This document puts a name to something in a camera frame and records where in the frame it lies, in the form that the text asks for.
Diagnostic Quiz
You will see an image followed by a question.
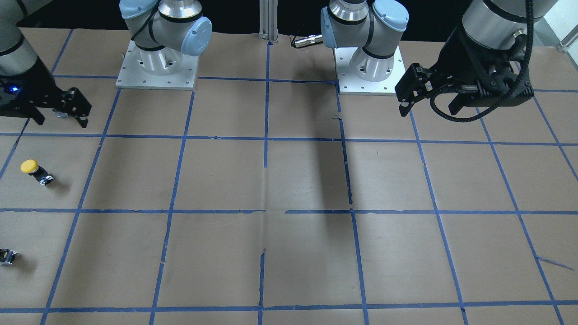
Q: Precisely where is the yellow push button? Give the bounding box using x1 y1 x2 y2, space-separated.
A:
20 159 55 186

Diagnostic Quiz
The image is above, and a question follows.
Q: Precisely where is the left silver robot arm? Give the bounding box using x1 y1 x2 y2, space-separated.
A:
320 0 555 123

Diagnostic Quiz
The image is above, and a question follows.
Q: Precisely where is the black braided cable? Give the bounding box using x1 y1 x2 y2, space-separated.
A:
429 0 536 123

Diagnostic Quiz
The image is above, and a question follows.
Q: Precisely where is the aluminium frame post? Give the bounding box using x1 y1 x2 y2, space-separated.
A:
259 0 278 43

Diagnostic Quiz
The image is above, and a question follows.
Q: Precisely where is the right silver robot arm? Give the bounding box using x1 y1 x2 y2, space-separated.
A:
0 0 212 127

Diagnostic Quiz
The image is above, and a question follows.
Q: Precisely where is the red push button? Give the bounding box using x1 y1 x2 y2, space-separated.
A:
52 109 72 119

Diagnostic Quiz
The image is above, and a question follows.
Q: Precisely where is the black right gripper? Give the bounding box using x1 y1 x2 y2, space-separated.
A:
0 58 92 128

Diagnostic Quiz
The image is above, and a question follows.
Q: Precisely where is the small black switch block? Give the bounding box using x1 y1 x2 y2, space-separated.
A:
0 248 18 265

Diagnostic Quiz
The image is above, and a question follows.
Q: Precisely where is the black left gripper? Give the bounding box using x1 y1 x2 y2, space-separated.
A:
396 27 534 117

